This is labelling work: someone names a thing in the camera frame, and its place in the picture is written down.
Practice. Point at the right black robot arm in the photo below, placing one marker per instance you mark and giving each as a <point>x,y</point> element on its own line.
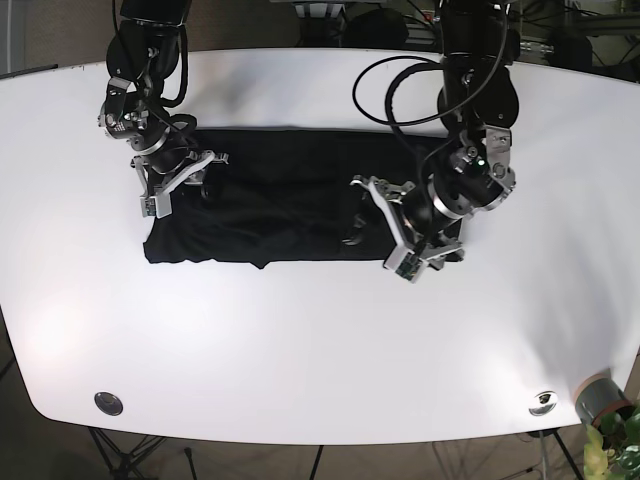
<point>147,61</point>

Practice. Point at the black T-shirt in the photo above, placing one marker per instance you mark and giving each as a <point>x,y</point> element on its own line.
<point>283,196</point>

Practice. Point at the grey plant pot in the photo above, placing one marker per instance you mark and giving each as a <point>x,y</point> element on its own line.
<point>597,396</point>

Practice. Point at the green plant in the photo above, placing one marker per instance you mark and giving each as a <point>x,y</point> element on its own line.
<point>612,448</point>

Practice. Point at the right metal table grommet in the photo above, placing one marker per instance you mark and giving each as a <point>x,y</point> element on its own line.
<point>543,403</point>

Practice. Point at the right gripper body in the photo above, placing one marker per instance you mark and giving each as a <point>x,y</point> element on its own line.
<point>165,158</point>

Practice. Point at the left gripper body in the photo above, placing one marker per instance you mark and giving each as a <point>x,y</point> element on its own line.
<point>455,181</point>

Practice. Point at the left metal table grommet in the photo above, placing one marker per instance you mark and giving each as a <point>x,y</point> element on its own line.
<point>108,403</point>

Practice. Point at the metal table grommet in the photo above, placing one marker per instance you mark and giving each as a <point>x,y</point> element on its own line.
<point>108,403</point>
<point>543,403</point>

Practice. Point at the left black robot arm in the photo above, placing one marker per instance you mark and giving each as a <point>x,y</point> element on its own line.
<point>477,98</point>

